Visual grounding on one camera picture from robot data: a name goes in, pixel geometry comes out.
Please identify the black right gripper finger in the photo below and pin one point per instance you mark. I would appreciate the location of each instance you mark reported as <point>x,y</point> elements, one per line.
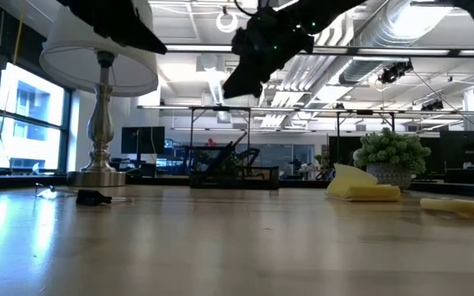
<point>257,84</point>
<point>239,84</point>

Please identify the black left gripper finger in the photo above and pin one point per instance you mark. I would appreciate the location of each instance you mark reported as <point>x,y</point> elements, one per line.
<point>117,37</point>
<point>142,37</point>

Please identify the orange pencil with red eraser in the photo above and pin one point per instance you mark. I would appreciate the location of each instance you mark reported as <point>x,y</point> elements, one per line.
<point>241,137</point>

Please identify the black marker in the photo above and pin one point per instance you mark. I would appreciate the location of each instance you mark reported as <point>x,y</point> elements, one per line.
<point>222,154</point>

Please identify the black mesh desk organizer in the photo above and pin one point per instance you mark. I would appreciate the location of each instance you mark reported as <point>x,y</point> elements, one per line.
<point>253,178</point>

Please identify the yellow sticky note pad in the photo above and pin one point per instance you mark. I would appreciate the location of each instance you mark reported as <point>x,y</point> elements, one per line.
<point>364,191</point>

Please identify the black binder clip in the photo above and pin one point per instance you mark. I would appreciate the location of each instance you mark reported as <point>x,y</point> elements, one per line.
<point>91,198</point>

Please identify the clear silver clip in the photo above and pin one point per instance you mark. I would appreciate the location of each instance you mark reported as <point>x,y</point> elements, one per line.
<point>49,192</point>

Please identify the pale yellow highlighter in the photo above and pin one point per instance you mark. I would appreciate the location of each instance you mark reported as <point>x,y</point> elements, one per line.
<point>442,204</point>

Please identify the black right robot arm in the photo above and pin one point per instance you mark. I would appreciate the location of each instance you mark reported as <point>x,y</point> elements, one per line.
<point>335,10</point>

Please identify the white shade silver table lamp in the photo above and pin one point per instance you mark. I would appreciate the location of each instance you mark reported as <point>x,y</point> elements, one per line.
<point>100,123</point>

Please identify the black computer monitor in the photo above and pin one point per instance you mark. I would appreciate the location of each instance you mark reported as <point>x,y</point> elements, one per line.
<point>143,140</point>

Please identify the dark framed window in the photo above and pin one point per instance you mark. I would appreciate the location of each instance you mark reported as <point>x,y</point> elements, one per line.
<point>66,131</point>

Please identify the green plant in patterned pot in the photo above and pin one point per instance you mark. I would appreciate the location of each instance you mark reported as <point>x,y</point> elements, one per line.
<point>391,150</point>

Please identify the large dark monitor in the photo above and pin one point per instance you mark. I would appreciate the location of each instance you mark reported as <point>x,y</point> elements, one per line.
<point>465,148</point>

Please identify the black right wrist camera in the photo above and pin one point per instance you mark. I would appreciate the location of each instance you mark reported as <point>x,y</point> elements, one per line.
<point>243,39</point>

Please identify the black metal table frame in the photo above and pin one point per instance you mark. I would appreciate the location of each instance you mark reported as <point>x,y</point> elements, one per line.
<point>338,135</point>
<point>191,131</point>

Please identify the black ceiling rig camera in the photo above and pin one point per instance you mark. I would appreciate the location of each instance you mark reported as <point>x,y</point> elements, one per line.
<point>393,73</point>

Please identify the small black rig camera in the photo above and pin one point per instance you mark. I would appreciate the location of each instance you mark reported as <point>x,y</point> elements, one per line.
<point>432,106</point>

